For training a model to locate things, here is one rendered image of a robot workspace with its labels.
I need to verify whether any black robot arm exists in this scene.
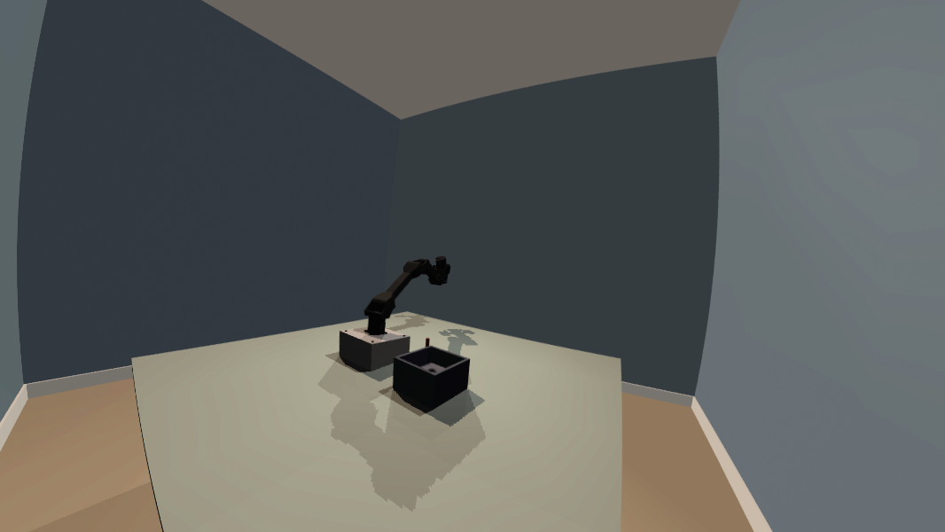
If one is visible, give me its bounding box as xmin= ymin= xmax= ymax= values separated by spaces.
xmin=364 ymin=256 xmax=448 ymax=335

